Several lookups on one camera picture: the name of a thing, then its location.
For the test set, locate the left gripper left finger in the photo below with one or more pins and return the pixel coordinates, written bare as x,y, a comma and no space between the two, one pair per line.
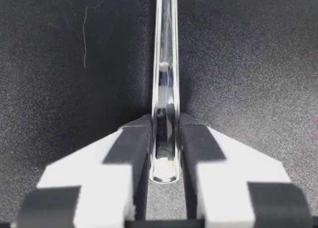
99,173

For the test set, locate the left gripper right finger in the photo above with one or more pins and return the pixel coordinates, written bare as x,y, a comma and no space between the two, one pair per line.
223,173

